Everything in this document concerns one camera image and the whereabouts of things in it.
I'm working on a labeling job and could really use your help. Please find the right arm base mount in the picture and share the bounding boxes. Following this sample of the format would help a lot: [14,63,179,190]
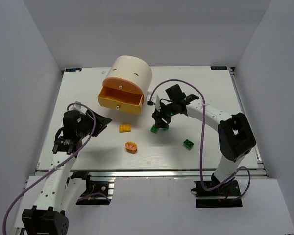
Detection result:
[191,179,243,208]

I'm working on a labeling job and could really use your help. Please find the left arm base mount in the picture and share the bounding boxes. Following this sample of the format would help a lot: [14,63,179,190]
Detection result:
[69,171,114,206]

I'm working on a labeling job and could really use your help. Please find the left blue corner label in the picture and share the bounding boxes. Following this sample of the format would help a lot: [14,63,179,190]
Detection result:
[65,68,82,72]

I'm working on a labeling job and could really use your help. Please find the cream drawer cabinet shell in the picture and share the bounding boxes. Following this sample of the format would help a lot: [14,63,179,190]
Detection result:
[106,55,152,97]

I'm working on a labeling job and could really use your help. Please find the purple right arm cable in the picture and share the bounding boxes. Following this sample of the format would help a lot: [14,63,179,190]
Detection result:
[149,79,251,202]

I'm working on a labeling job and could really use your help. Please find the yellow drawer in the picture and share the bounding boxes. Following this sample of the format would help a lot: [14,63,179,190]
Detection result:
[98,87,144,115]

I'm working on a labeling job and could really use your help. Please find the yellow lego brick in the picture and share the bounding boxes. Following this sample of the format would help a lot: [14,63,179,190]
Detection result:
[119,124,131,133]

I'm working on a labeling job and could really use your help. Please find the right blue corner label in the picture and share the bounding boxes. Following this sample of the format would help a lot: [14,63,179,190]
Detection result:
[210,66,228,71]

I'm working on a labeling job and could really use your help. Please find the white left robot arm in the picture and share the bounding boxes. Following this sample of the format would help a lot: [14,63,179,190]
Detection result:
[22,109,112,235]

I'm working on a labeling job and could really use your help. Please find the aluminium table front rail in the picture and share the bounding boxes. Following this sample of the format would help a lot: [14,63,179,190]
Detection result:
[35,167,268,179]

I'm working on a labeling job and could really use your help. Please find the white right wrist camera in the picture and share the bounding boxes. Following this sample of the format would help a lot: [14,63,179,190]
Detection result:
[146,92,161,111]

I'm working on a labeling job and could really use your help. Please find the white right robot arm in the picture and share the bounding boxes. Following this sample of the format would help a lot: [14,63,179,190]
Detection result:
[147,84,256,187]

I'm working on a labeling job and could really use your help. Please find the blue corner label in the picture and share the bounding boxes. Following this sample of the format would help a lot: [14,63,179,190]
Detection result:
[65,68,82,72]
[210,66,228,71]

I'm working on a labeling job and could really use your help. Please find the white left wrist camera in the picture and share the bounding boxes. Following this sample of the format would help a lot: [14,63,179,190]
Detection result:
[70,101,87,114]

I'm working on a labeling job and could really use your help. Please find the orange oval lego piece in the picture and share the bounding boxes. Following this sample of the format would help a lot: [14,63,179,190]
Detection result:
[125,141,138,153]

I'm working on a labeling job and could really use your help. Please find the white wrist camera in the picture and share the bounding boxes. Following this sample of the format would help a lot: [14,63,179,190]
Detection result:
[146,92,161,111]
[70,101,87,114]

